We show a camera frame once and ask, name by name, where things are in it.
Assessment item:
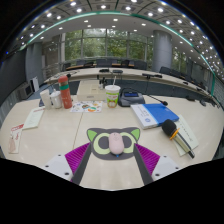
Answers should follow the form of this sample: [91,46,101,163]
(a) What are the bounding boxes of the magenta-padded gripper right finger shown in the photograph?
[132,142,183,186]

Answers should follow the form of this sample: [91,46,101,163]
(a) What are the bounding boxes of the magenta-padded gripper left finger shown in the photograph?
[43,142,92,186]

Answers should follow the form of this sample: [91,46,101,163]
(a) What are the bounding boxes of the pink computer mouse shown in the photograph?
[108,131,126,156]

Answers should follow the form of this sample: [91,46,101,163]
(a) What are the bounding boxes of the cat-shaped grey green mouse pad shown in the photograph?
[86,126,142,161]

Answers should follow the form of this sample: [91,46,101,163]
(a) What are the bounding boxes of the blue and white book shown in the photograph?
[129,102,180,130]

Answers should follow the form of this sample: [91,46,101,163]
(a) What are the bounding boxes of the white printed paper sheet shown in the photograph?
[173,114,200,157]

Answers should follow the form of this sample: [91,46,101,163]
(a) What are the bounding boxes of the colourful sticker sheet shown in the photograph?
[69,100,104,114]

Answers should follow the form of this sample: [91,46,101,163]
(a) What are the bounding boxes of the cream paper booklet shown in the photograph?
[21,105,46,131]

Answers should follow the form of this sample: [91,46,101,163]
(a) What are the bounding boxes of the black conference microphone console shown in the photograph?
[117,87,169,108]

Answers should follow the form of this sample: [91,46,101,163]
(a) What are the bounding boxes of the white lidded mug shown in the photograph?
[49,90,64,110]

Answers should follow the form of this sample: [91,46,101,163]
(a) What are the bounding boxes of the red bottle with green band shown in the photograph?
[57,75,74,110]

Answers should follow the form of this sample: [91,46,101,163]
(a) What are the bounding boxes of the red and white leaflet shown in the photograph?
[7,123,25,155]

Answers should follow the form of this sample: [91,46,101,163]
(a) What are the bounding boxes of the beige cardboard box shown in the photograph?
[76,79,108,102]

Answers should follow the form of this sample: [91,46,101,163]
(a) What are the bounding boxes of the green-printed paper cup with straw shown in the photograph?
[104,76,122,109]

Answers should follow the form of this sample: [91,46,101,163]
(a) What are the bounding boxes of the dark office chairs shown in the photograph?
[61,59,214,101]

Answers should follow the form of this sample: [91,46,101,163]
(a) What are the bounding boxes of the ceiling lights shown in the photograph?
[6,0,224,73]

